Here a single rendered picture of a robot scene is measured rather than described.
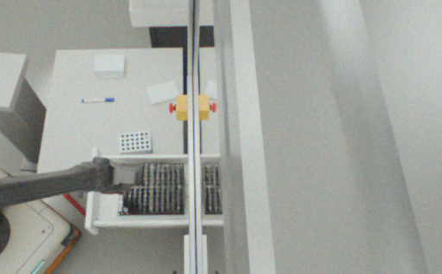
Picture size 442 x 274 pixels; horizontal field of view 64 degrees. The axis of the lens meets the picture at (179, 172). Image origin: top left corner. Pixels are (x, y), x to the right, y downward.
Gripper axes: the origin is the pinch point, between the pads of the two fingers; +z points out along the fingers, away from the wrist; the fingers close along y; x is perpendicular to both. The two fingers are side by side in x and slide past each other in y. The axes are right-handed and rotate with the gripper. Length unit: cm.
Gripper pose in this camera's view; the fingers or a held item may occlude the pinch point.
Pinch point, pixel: (119, 190)
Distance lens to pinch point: 117.5
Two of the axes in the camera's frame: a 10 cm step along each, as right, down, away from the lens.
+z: 0.5, 3.7, 9.3
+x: 0.0, -9.3, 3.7
